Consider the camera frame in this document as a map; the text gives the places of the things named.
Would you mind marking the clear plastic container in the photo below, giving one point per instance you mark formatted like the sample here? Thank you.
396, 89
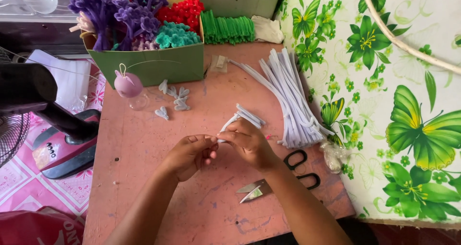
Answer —
14, 3

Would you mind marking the small clear plastic bag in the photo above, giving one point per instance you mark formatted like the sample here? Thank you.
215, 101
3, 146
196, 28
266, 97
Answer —
333, 156

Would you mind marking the heap of green pipe cleaner pieces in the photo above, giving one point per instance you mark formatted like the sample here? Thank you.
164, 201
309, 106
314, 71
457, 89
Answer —
227, 28

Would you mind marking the cream cloth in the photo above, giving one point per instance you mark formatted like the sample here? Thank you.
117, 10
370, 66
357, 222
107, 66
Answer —
267, 29

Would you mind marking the purple pipe cleaner flower bunch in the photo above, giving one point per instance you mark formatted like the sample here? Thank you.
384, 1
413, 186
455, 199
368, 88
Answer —
126, 18

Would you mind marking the teal pipe cleaner flower bunch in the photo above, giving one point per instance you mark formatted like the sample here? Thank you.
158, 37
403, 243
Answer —
176, 36

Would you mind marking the person's left hand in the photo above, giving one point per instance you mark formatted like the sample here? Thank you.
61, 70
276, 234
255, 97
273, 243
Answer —
183, 156

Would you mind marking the small white pipe cleaner petal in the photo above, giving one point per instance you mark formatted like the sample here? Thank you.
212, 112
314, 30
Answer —
162, 112
183, 92
163, 87
173, 91
181, 105

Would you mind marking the pile of long white pipe cleaners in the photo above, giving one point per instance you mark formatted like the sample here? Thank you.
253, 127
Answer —
291, 104

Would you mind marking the purple egg-shaped ornament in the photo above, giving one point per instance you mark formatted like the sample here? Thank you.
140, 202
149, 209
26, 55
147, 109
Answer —
128, 83

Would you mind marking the green cardboard box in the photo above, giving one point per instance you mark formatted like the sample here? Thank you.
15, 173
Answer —
151, 63

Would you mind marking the piece of beige tape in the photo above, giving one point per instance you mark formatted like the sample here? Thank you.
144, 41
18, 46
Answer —
219, 63

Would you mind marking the black and pink table fan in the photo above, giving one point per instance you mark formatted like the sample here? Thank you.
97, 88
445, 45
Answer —
25, 88

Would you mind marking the person's right hand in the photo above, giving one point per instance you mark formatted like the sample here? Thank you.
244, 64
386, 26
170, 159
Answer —
252, 146

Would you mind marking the red pipe cleaner flower bunch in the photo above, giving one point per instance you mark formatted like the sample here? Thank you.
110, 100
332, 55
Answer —
182, 12

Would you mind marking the red plastic bag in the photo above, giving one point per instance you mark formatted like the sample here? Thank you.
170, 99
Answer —
32, 227

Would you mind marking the white pipe cleaner bundle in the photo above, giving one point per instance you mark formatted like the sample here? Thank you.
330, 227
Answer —
248, 116

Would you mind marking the white hoop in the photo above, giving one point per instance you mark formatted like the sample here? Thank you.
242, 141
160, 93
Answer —
396, 43

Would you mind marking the green butterfly print cloth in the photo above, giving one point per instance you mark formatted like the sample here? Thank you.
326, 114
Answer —
389, 129

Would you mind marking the pink patterned tablecloth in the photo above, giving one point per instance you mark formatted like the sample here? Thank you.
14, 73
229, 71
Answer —
21, 189

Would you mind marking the white plastic bag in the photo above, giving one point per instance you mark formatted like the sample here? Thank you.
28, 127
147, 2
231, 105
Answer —
70, 81

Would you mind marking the pale pink pipe cleaner flowers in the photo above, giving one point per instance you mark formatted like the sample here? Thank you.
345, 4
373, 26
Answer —
84, 23

